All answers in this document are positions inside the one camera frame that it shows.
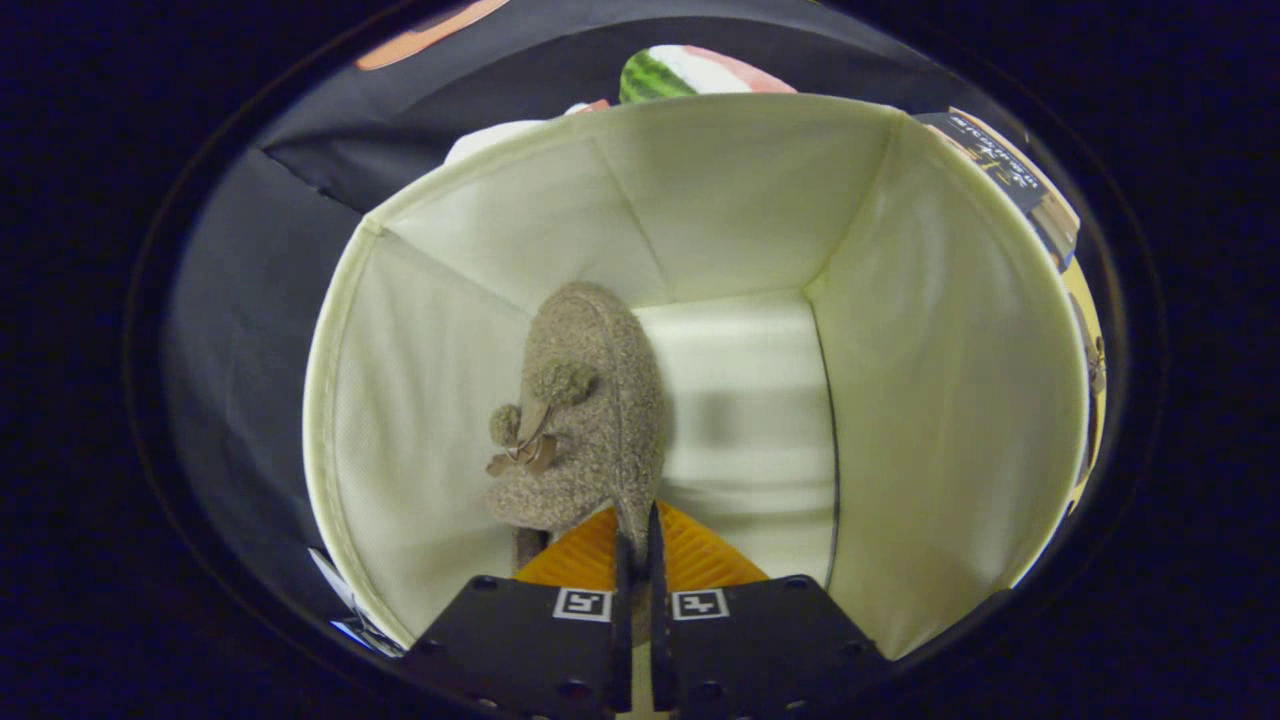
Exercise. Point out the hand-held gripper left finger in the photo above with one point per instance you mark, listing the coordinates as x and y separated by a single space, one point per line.
510 640

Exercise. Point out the white and blue object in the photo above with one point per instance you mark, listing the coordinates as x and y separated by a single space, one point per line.
350 610

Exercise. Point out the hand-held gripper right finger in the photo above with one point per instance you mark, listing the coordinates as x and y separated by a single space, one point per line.
770 640

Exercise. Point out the white plush toy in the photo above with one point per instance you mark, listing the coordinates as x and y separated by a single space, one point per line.
485 137

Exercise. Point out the black cover book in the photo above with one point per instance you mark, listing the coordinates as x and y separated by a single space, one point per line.
1000 170

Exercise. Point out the watermelon slice plush toy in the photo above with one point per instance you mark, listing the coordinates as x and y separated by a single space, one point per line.
690 72

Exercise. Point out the cream fabric storage box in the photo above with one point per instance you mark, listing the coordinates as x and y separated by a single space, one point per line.
900 400

